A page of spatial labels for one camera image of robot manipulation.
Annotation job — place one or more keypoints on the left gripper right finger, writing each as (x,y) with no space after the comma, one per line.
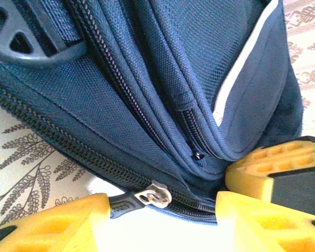
(265,228)

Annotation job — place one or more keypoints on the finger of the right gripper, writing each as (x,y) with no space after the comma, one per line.
(291,148)
(252,181)

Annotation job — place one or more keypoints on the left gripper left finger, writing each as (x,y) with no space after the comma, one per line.
(42,228)

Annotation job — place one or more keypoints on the silver black zipper pull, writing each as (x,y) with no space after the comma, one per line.
(152,195)

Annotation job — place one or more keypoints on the navy blue backpack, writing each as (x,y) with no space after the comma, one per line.
(147,78)

